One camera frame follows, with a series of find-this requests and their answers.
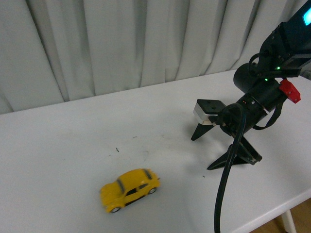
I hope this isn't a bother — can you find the black cable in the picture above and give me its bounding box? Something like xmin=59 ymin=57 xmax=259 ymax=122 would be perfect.
xmin=213 ymin=103 xmax=247 ymax=233

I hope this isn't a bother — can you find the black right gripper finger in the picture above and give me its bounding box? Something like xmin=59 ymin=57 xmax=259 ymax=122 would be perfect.
xmin=207 ymin=137 xmax=262 ymax=170

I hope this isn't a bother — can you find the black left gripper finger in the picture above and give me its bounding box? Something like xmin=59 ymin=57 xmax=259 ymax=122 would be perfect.
xmin=191 ymin=124 xmax=214 ymax=141

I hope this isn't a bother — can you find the white table leg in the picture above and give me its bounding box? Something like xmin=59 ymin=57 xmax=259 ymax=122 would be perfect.
xmin=281 ymin=210 xmax=297 ymax=233

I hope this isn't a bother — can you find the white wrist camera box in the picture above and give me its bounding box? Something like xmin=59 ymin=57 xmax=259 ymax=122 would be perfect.
xmin=193 ymin=103 xmax=212 ymax=125

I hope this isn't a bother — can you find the yellow beetle toy car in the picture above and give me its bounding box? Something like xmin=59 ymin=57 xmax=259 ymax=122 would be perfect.
xmin=100 ymin=168 xmax=160 ymax=213

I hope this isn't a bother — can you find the white pleated curtain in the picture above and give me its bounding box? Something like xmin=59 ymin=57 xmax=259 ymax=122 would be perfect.
xmin=0 ymin=0 xmax=304 ymax=114

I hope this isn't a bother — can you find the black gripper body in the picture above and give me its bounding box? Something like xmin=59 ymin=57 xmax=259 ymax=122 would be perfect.
xmin=197 ymin=94 xmax=267 ymax=136

